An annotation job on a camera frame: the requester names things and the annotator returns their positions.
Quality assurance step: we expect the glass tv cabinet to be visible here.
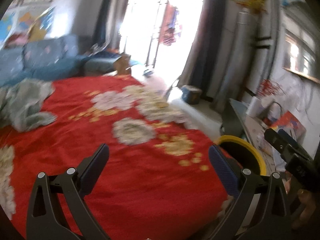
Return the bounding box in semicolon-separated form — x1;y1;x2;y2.
220;99;285;175

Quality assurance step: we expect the wall television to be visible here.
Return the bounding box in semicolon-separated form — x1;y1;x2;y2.
283;2;319;84

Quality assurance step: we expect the light grey cloth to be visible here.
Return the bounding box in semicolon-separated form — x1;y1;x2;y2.
1;79;56;132

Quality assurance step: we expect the red berry decoration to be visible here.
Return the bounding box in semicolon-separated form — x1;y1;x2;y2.
257;79;284;99

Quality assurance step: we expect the right hand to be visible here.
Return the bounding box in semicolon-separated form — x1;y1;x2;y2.
285;176;319;229

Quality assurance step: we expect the white paper roll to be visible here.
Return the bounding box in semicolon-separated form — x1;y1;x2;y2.
246;96;261;118

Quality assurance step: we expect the red colourful box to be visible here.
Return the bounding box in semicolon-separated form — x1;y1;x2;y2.
270;111;306;140

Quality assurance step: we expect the grey standing air conditioner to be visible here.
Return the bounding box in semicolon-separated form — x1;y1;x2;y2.
213;9;257;113

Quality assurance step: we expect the yellow rim trash bin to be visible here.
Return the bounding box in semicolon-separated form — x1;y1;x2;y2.
215;135;267;176

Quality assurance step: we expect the blue sofa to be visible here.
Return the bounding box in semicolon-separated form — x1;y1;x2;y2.
1;34;121;86

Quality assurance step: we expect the brown paper bag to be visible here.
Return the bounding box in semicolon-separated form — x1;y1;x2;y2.
113;53;131;75

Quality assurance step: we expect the red floral blanket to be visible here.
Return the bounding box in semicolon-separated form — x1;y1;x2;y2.
1;76;227;239

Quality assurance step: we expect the world map poster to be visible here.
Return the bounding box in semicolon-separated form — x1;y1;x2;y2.
1;6;55;43

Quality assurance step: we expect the dark curtain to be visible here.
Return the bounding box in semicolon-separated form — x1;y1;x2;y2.
178;0;227;97

